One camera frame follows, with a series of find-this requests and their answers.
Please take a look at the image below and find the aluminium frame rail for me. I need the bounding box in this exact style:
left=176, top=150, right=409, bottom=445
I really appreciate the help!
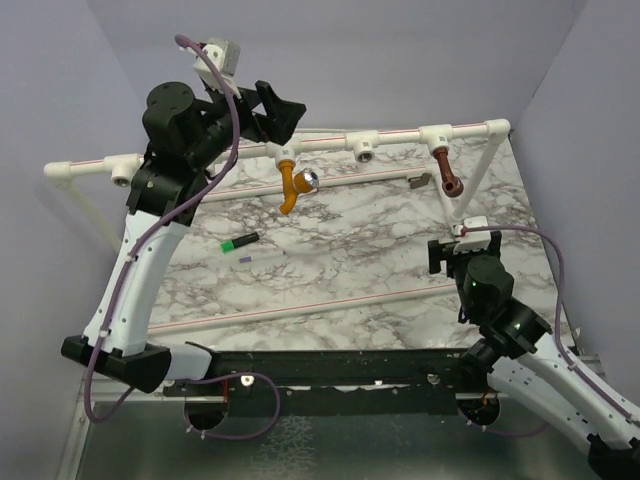
left=56, top=376, right=169, bottom=479

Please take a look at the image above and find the white PVC pipe frame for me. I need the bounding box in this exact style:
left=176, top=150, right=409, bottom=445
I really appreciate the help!
left=43, top=118, right=512, bottom=334

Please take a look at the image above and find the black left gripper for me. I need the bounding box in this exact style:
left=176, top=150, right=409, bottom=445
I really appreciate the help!
left=188, top=74, right=307, bottom=169

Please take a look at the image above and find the green black marker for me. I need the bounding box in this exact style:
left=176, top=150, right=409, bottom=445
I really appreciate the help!
left=220, top=232, right=260, bottom=253

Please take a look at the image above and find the black table edge rail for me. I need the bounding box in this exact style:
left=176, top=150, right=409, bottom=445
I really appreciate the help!
left=163, top=348, right=500, bottom=424

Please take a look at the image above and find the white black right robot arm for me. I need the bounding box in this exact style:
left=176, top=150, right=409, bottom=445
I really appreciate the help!
left=427, top=227, right=639, bottom=479

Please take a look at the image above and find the brown water faucet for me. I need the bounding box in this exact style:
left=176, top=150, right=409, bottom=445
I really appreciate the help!
left=431, top=147, right=464, bottom=198

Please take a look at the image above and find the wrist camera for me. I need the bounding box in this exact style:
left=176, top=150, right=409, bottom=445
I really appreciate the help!
left=193, top=38, right=241, bottom=97
left=452, top=216, right=491, bottom=254

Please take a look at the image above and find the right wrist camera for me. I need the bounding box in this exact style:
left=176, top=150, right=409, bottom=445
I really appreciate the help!
left=452, top=216, right=491, bottom=254

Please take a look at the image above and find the beige stapler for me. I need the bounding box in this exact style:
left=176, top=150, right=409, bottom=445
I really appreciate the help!
left=407, top=173, right=431, bottom=190

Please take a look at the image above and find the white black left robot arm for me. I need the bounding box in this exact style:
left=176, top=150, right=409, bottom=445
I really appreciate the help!
left=61, top=81, right=306, bottom=395

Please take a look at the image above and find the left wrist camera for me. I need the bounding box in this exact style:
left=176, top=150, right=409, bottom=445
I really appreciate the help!
left=193, top=38, right=241, bottom=97

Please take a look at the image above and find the orange water faucet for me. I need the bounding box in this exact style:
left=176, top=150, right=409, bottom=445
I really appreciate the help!
left=277, top=160, right=319, bottom=215

